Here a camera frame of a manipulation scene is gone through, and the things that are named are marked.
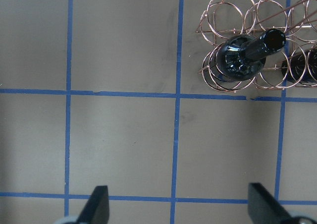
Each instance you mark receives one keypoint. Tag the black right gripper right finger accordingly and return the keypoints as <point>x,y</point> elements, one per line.
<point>263,208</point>

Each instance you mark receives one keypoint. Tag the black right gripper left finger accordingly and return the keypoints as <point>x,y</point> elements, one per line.
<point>96,210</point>

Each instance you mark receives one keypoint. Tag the dark wine bottle in basket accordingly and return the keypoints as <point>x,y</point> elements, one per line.
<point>242,57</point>

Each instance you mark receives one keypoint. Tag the copper wire wine basket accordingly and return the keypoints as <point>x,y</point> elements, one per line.
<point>224,19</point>

